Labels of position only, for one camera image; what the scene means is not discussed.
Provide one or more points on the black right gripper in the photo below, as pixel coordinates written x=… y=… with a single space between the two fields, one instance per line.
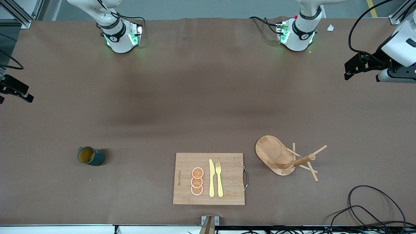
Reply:
x=4 y=85

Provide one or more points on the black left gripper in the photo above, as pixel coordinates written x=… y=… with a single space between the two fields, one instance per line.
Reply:
x=378 y=60

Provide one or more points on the dark green cup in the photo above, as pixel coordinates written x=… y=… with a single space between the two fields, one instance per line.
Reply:
x=97 y=158

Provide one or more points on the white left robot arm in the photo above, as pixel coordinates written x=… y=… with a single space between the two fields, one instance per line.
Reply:
x=300 y=35

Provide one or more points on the wooden cup rack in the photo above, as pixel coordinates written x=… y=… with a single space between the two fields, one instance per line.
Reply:
x=269 y=151

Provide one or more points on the small white paper scrap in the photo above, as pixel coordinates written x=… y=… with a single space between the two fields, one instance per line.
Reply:
x=330 y=28

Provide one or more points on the brown table cover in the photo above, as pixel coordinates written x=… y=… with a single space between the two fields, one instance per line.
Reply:
x=65 y=130

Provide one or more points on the wooden cutting board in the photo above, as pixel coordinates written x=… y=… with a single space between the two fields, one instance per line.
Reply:
x=230 y=182

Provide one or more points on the yellow plastic fork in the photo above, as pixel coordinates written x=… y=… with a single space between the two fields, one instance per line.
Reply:
x=219 y=185

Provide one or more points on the yellow plastic knife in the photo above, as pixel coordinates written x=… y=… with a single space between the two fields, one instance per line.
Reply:
x=212 y=182

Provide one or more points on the orange slice toy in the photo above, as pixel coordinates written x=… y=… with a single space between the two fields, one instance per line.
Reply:
x=197 y=191
x=197 y=172

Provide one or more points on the aluminium frame profile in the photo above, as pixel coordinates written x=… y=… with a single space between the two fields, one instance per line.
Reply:
x=398 y=16
x=19 y=16

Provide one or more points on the white table edge rail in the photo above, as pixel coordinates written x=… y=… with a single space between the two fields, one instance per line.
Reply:
x=65 y=230

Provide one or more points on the metal table edge bracket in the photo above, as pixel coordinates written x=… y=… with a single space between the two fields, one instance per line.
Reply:
x=209 y=226

